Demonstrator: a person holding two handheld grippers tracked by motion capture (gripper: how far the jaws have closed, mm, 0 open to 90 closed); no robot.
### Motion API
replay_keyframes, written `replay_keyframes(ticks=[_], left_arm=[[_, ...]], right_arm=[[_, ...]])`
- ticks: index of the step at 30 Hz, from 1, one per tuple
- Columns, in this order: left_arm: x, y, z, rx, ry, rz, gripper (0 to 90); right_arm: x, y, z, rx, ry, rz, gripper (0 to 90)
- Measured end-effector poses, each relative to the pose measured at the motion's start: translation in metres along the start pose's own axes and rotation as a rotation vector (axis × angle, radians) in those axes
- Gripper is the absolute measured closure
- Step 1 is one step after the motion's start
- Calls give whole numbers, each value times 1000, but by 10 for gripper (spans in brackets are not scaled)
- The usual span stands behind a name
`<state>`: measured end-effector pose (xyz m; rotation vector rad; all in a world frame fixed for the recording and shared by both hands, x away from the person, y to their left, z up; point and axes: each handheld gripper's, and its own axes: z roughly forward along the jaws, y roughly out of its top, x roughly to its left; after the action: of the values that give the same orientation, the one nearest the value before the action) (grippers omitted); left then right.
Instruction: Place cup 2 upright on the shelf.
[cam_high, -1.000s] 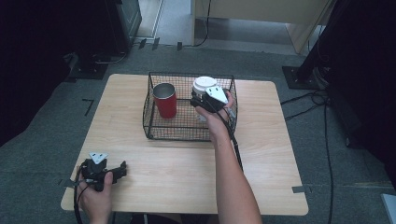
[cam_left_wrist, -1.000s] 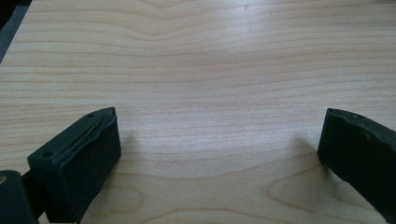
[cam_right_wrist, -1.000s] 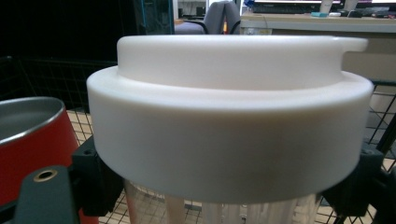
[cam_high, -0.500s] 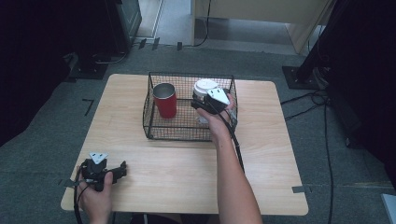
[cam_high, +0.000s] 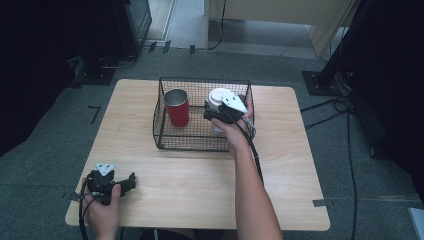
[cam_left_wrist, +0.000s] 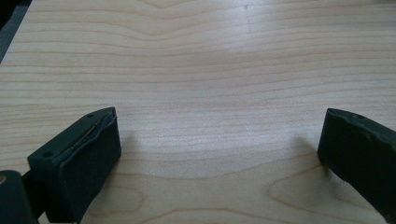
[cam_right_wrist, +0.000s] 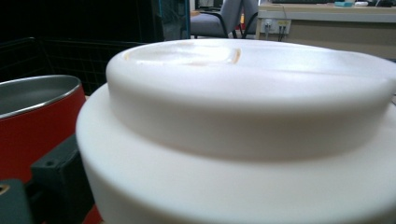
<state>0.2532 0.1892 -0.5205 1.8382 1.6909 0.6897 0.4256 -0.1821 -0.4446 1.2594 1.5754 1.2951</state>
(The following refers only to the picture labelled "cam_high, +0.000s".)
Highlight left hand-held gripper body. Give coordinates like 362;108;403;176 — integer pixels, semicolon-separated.
86;162;118;206

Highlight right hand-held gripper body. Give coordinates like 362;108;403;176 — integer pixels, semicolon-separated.
209;94;249;125

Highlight black wire mesh basket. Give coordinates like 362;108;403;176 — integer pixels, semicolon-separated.
152;77;255;153

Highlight red cup steel interior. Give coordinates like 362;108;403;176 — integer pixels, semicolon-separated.
163;88;191;128

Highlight person's right hand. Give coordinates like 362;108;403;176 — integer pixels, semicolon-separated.
210;98;255;152

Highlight person's left hand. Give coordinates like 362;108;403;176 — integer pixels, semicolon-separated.
81;178;123;235

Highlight dark monitor cabinet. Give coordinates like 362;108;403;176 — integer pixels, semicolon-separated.
112;0;153;58

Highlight beige wooden cabinet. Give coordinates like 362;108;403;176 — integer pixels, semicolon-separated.
203;0;362;60

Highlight black flat floor base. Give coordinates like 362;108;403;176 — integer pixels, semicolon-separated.
72;57;118;86

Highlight white flat object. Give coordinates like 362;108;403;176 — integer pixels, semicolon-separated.
407;206;424;240

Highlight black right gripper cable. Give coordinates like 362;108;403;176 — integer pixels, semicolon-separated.
219;109;265;185

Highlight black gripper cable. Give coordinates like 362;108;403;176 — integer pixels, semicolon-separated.
219;109;265;185
78;178;101;240

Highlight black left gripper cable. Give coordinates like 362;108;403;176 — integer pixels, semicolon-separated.
78;178;101;240

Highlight black hanging cable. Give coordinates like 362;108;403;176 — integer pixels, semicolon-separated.
206;0;228;52

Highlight black stand base plate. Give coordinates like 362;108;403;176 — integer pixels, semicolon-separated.
302;70;348;97

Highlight tangled black floor cables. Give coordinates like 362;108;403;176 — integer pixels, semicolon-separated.
299;95;353;131

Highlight black slanted stand post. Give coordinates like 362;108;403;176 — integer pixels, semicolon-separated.
316;0;371;88

